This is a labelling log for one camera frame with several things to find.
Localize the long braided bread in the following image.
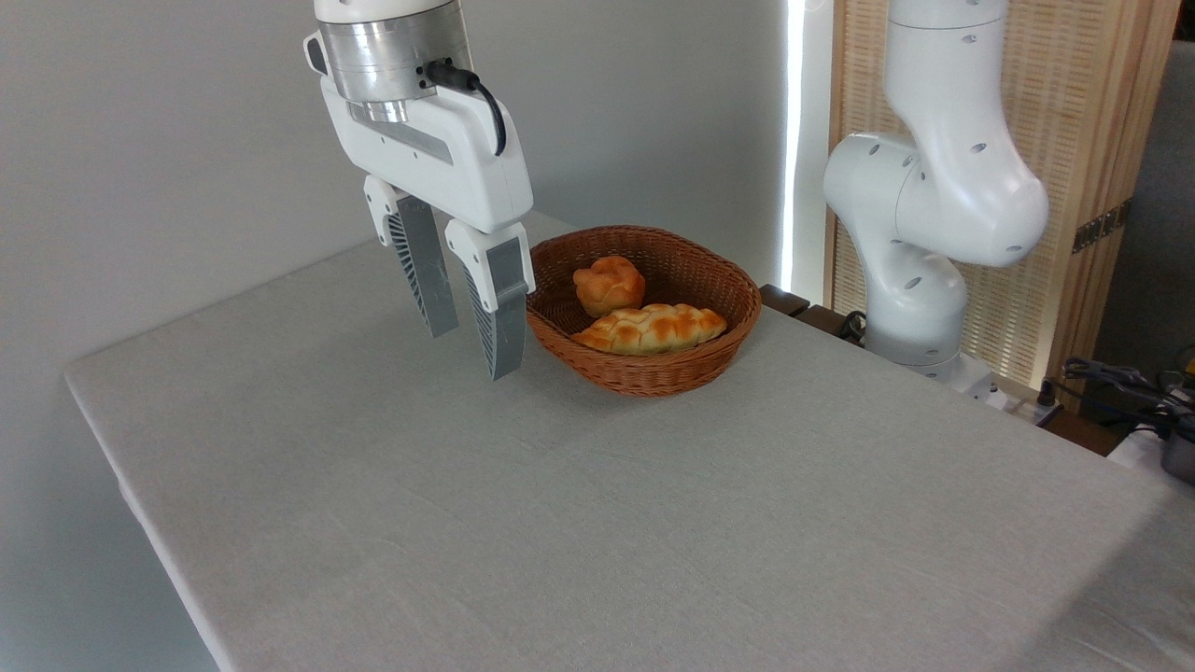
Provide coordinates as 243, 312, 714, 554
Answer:
571, 303, 728, 357

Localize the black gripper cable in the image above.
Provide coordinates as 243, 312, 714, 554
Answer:
422, 60, 508, 158

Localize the dark wooden side table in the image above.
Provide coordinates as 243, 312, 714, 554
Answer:
759, 284, 867, 348

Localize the grey tablecloth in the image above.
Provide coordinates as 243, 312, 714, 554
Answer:
63, 211, 1195, 672

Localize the dark metal screen hinge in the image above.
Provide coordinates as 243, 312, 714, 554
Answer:
1072, 198, 1134, 255

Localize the wooden slatted folding screen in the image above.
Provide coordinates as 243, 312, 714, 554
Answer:
826, 0, 1183, 391

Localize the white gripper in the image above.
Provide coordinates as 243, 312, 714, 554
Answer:
320, 77, 537, 383

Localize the round bread roll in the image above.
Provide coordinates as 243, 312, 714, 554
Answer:
572, 256, 647, 318

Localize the black cable bundle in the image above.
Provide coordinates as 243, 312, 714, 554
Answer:
1061, 357, 1195, 441

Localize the brown wicker basket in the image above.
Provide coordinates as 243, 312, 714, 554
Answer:
526, 225, 764, 399

